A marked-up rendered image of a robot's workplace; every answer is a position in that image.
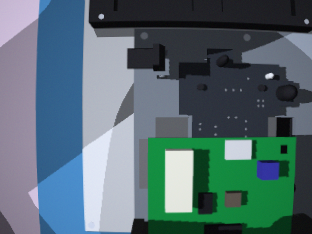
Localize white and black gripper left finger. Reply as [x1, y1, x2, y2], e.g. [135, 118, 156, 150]
[131, 218, 148, 234]

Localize green circuit board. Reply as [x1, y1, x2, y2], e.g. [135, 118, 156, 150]
[148, 137, 296, 234]

